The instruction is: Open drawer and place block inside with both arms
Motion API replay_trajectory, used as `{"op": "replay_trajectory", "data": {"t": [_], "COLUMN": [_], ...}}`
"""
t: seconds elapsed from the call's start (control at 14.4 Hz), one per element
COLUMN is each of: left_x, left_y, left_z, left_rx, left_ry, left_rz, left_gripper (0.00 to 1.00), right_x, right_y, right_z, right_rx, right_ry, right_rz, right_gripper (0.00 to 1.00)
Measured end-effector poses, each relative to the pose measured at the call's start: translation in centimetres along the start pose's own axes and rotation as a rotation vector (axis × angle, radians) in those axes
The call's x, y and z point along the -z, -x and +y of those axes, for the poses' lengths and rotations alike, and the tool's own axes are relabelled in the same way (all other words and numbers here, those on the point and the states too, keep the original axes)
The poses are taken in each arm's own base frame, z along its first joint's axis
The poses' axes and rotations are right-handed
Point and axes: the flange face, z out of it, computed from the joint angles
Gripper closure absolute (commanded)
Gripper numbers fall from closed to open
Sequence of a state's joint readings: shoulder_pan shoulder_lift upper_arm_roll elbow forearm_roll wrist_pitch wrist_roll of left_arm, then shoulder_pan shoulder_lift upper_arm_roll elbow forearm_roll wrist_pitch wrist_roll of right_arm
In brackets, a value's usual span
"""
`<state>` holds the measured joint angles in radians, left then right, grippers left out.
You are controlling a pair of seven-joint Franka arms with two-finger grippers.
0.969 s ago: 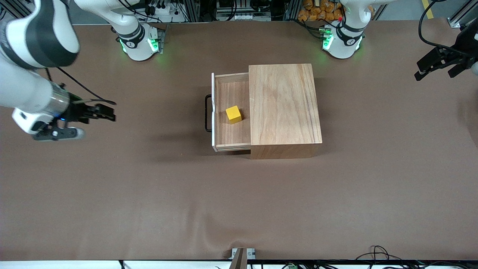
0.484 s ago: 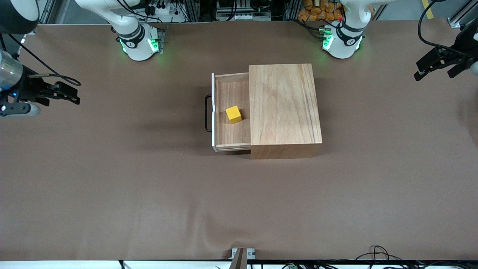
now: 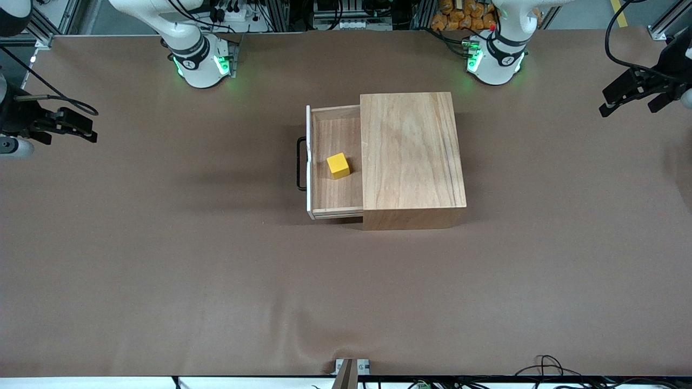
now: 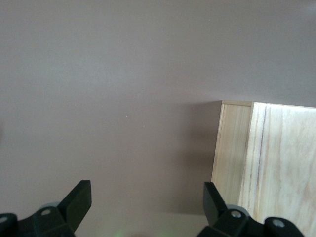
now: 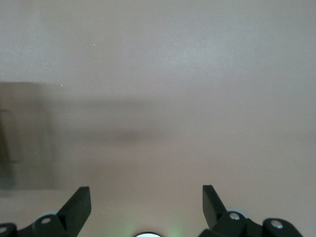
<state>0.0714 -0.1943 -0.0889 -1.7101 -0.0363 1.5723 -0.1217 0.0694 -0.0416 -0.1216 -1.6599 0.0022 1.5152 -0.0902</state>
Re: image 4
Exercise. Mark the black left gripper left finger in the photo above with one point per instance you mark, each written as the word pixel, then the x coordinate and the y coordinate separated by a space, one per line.
pixel 74 205

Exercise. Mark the brown table cover sheet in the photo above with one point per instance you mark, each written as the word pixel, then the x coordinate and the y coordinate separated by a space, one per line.
pixel 98 74

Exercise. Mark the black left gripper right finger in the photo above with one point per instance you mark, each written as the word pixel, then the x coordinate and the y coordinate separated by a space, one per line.
pixel 214 202

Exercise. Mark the light wooden cabinet box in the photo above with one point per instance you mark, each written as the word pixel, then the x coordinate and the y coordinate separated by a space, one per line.
pixel 284 160

